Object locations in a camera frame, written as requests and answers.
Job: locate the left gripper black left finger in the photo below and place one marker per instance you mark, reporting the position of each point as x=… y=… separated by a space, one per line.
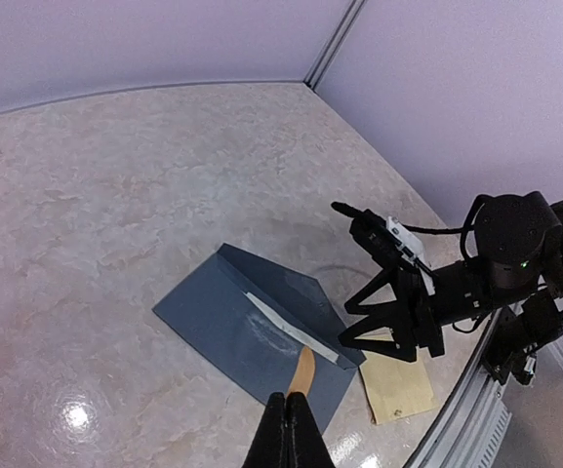
x=269 y=446

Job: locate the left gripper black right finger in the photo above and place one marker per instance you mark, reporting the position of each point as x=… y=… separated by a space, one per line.
x=305 y=445

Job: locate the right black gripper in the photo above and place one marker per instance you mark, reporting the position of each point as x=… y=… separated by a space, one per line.
x=408 y=316

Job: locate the brown sticker sheet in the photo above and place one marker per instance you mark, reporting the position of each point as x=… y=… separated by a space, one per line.
x=395 y=389

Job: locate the blue paper envelope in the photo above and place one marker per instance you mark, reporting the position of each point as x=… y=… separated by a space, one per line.
x=209 y=311

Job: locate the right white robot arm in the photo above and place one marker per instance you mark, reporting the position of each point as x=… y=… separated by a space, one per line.
x=515 y=272

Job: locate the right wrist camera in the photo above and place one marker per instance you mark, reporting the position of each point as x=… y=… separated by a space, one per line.
x=389 y=244

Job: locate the front aluminium rail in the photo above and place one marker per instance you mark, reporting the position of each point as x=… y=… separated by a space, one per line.
x=470 y=428

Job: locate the right aluminium frame post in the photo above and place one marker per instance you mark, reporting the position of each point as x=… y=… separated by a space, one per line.
x=325 y=58

